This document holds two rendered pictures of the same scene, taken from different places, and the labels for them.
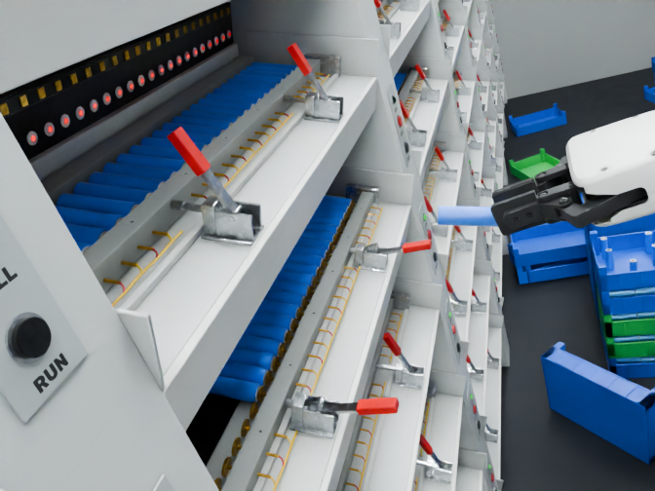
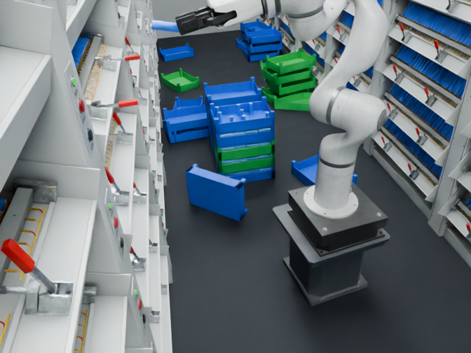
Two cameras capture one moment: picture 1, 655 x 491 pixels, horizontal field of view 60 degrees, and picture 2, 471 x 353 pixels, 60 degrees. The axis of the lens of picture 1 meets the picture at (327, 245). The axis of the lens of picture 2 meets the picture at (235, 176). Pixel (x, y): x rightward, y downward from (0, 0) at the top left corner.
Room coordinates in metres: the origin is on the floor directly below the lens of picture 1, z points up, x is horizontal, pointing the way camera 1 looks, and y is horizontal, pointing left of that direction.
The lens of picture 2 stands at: (-0.33, 0.22, 1.30)
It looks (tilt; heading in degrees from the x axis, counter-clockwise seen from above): 35 degrees down; 328
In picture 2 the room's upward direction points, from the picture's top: 4 degrees counter-clockwise
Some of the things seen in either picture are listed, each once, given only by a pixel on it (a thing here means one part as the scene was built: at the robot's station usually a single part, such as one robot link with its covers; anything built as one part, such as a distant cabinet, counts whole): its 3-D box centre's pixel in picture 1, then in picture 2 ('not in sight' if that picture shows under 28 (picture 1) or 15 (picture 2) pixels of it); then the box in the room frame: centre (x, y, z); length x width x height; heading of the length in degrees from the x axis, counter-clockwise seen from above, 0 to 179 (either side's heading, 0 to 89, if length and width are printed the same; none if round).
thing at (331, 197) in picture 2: not in sight; (333, 180); (0.46, -0.67, 0.47); 0.19 x 0.19 x 0.18
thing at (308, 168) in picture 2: not in sight; (322, 174); (0.95, -1.12, 0.04); 0.30 x 0.20 x 0.08; 175
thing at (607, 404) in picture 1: (601, 398); (216, 191); (1.10, -0.55, 0.10); 0.30 x 0.08 x 0.20; 24
